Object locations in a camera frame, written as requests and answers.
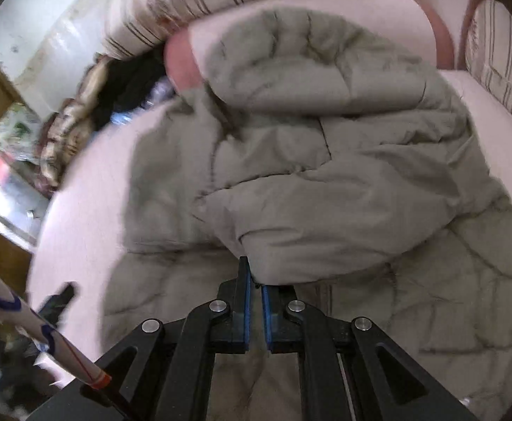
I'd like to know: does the striped floral side cushion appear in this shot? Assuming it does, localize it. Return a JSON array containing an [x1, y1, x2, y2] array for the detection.
[[465, 0, 512, 115]]

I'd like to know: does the floral picture panel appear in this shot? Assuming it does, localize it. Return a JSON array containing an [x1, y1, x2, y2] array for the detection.
[[0, 103, 44, 165]]

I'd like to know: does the black garment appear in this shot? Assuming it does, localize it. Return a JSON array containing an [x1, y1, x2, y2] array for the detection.
[[90, 43, 175, 130]]

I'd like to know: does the olive green puffer jacket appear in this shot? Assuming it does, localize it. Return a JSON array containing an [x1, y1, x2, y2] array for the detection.
[[100, 7, 512, 421]]

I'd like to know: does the pink rolled quilt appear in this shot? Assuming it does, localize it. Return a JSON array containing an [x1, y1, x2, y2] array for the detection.
[[165, 0, 454, 93]]

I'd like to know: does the pink quilted bed mattress cover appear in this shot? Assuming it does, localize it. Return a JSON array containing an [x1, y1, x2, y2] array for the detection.
[[27, 71, 512, 360]]

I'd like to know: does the brown floral blanket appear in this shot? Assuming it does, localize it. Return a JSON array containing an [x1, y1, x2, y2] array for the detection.
[[38, 54, 112, 192]]

